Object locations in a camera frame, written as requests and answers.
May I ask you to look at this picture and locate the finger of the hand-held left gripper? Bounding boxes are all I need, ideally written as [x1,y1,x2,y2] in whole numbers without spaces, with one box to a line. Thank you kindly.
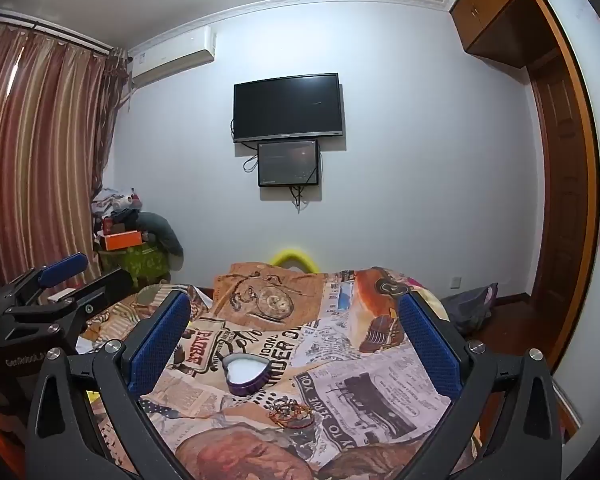
[10,268,133,335]
[0,252,90,308]

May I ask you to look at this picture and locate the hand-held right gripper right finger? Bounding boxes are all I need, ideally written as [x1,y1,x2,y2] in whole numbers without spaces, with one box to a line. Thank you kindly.
[397,290,566,480]

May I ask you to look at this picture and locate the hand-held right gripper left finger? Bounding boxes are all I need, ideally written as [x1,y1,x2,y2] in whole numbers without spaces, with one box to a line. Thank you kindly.
[25,290,197,480]

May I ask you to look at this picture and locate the purple heart-shaped tin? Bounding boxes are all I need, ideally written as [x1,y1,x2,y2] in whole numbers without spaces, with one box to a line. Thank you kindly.
[221,352,272,398]

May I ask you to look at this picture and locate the brown braided bracelet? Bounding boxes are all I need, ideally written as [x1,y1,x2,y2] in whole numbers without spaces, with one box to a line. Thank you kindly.
[267,400,301,428]

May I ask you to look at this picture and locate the red string bracelet blue beads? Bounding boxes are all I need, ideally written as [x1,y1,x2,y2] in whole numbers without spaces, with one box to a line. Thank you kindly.
[282,401,315,430]

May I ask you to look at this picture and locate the dark bag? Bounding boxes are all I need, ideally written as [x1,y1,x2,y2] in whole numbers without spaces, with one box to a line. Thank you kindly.
[440,282,499,337]

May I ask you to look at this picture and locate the orange box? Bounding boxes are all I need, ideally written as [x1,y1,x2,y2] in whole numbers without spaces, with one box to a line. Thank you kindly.
[100,231,144,252]

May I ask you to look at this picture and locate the pile of clutter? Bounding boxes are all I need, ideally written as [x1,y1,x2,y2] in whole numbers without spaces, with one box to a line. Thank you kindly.
[91,187,146,236]

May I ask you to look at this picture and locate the printed newspaper-pattern blanket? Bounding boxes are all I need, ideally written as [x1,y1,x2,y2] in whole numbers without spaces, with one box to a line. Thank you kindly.
[77,260,481,480]

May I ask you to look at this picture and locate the striped brown curtain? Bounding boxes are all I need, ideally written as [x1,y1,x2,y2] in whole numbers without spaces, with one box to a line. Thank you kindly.
[0,22,131,293]

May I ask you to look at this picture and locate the brown wooden door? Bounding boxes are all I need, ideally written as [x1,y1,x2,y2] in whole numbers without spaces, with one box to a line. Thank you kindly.
[527,52,590,341]

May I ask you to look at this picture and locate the white air conditioner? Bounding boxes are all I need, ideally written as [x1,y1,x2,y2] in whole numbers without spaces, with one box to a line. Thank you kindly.
[127,26,217,88]

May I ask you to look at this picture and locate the wooden overhead cabinet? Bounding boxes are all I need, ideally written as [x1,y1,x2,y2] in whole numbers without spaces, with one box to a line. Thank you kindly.
[449,0,556,68]

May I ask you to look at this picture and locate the black monitor cable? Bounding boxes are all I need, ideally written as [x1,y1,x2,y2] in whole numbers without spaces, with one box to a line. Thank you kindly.
[289,185,312,212]

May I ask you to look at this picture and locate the small black wall monitor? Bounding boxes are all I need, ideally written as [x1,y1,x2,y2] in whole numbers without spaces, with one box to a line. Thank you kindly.
[257,139,321,188]

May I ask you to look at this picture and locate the curtain rail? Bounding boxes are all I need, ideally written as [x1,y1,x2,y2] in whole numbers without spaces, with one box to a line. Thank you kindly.
[0,7,131,61]

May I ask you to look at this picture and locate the black wall television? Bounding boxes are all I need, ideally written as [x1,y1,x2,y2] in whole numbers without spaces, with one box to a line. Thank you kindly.
[232,73,343,144]

